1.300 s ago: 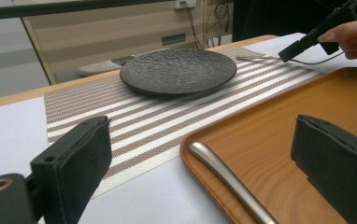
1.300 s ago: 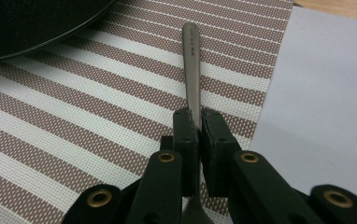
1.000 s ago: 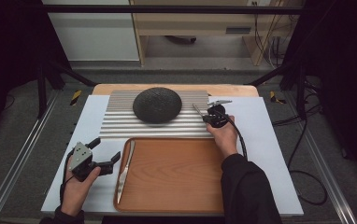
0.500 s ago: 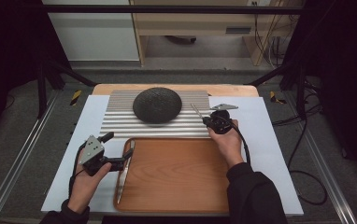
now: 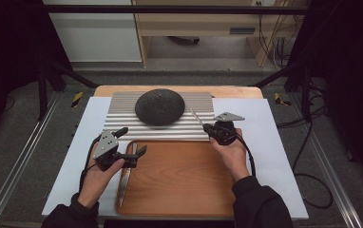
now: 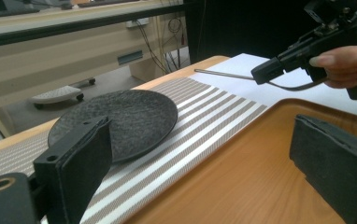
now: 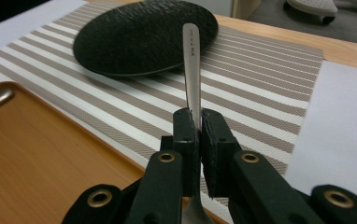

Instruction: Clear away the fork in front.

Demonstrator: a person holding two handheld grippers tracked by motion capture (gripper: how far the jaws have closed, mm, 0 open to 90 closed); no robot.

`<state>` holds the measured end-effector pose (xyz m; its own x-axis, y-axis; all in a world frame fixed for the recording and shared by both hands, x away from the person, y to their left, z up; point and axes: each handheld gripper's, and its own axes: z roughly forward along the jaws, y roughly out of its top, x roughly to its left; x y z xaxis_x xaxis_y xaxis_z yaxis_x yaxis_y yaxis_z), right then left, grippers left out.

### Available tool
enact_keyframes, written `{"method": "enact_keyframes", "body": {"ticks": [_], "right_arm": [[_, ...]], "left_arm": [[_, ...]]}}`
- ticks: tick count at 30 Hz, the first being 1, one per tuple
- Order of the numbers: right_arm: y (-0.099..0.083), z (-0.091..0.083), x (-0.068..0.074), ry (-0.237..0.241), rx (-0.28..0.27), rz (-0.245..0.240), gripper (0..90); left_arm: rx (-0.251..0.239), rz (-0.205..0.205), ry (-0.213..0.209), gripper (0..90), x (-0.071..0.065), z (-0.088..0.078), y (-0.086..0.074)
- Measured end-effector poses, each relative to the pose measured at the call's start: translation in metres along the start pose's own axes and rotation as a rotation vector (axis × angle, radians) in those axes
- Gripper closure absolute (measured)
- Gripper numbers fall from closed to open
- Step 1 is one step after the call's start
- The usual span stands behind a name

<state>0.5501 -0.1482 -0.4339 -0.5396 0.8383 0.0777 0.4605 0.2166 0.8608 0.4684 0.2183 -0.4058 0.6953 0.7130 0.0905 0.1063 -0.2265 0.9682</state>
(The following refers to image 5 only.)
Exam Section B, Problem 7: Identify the thin black desk cable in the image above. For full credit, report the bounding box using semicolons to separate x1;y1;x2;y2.
258;6;273;62

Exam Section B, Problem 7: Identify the white cabinet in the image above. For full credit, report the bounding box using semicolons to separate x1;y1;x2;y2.
42;0;143;63

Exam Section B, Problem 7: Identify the person's right hand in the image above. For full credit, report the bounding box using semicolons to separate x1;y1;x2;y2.
209;127;251;184

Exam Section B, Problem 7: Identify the black horizontal frame bar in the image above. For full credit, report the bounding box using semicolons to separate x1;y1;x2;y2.
42;4;311;15

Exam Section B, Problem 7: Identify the looped black floor cable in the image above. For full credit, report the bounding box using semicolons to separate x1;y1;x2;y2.
292;120;334;210

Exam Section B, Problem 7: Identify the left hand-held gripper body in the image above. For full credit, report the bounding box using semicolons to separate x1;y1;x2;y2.
92;128;130;172

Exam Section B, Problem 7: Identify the light wooden desk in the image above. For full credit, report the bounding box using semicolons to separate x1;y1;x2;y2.
131;0;301;68

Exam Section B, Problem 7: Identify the silver table knife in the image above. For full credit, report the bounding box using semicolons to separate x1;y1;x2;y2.
119;142;139;209

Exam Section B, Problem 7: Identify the left hand-held gripper cable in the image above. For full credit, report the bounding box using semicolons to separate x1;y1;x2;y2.
78;134;104;194

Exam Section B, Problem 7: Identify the wooden tray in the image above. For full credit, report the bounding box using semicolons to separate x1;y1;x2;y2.
115;139;240;219

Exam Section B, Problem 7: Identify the dark textured round plate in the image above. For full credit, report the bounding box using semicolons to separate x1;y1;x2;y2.
134;88;186;127

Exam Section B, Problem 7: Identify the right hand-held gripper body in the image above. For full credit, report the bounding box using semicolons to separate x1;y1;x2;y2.
212;111;246;146

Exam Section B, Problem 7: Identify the right hand-held gripper cable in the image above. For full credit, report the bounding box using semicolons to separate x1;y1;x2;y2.
233;127;257;179

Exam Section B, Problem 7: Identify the black chair base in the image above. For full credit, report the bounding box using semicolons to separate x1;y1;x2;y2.
166;35;201;46

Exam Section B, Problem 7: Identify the dark curtain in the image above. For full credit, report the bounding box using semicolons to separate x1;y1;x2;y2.
0;0;73;146
292;0;363;186

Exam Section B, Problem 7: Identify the black metal stand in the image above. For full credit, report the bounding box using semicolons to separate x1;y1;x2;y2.
37;60;99;122
251;61;314;124

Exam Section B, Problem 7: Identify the hand-held gripper cable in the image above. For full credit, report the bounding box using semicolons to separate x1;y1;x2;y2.
233;127;257;179
78;134;104;194

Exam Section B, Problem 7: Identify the person's left hand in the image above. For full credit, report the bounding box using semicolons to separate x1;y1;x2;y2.
78;142;126;210

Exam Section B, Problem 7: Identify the aluminium rail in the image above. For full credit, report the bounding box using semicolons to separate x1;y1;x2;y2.
307;136;363;228
0;93;61;228

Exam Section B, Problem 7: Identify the silver fork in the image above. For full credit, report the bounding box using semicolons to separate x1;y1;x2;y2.
188;107;207;128

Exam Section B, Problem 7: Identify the grey striped placemat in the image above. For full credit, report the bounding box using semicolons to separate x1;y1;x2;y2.
103;91;216;143

